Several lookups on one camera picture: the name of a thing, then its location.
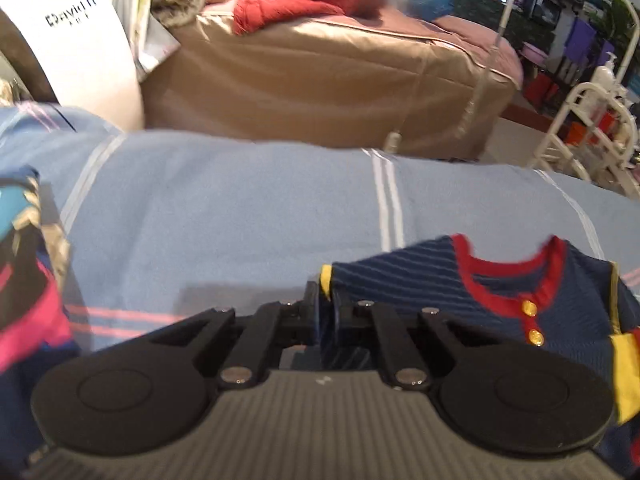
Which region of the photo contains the purple hanging cloth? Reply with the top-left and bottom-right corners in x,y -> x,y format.
564,16 -> 599,67

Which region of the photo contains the white beauty machine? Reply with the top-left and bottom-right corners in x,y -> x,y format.
0,0 -> 147,134

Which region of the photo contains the white metal arched frame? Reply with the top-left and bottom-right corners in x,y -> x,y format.
385,0 -> 635,153

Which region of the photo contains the navy striped child's garment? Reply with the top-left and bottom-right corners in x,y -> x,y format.
319,232 -> 640,480

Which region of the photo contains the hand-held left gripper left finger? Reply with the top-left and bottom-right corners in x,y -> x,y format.
150,280 -> 321,391

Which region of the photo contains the pink basin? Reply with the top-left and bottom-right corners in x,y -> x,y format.
520,42 -> 552,64

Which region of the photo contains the navy cartoon print cloth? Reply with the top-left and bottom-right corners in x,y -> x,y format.
0,164 -> 82,463

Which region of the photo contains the red padded jacket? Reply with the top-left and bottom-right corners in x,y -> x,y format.
232,0 -> 347,37

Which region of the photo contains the white pump bottle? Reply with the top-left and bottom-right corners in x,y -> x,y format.
594,52 -> 619,92

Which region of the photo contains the blue bag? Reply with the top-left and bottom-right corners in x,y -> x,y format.
409,0 -> 454,19

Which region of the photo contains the white metal rack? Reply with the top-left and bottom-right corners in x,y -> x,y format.
529,79 -> 640,197

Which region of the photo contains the brown covered massage bed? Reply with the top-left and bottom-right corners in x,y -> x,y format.
140,0 -> 524,162

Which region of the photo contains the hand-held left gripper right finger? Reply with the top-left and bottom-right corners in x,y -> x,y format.
331,290 -> 497,392

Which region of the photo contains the blue striped bedsheet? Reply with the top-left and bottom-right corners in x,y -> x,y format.
0,102 -> 640,356

